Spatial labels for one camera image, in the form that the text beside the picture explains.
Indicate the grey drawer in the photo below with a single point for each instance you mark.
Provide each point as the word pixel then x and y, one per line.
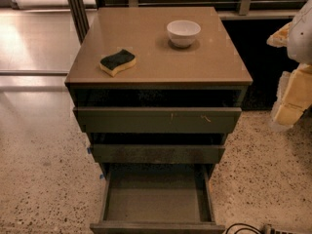
pixel 157 120
pixel 157 199
pixel 157 154

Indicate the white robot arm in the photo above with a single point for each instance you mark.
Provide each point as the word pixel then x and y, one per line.
pixel 299 46

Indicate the grey drawer cabinet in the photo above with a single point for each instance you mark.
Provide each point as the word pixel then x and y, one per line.
pixel 209 73

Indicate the yellow foam padded gripper finger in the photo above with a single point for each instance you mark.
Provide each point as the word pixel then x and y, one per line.
pixel 294 96

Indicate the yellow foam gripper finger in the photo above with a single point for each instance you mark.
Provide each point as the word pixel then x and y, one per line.
pixel 279 38

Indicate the yellow green sponge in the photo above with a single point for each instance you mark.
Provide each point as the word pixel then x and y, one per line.
pixel 118 62

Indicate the power strip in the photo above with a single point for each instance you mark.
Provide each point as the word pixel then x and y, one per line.
pixel 271 229

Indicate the white ceramic bowl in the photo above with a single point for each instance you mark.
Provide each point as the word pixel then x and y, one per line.
pixel 182 33

